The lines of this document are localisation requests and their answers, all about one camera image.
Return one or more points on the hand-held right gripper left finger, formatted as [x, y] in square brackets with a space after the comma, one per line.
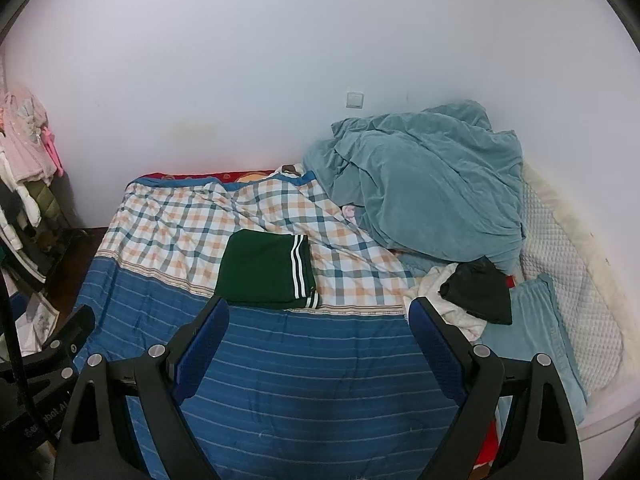
[200, 355]

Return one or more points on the white and olive hanging jackets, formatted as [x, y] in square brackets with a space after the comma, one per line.
[35, 200]

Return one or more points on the white wall switch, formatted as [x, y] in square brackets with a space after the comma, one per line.
[355, 99]

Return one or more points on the pink hanging clothes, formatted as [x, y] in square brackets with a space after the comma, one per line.
[25, 135]

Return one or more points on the green varsity jacket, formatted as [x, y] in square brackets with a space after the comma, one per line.
[260, 270]

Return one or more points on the teal blanket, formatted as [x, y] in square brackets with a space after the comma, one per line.
[425, 185]

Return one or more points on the black garment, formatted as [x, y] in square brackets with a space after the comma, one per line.
[480, 290]

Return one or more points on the light blue pillow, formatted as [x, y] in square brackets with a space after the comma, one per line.
[535, 335]

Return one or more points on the white mattress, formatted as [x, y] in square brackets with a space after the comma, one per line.
[605, 410]

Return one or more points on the white quilted mattress pad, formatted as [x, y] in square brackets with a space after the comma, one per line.
[560, 260]

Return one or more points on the white paper bag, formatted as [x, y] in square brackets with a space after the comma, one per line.
[35, 320]

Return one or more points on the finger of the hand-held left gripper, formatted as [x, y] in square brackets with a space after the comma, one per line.
[67, 337]

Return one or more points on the blue striped plaid bed sheet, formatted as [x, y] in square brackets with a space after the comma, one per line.
[310, 385]

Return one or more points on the white garment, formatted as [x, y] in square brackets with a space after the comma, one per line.
[430, 285]

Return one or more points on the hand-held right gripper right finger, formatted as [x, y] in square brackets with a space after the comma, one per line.
[437, 350]

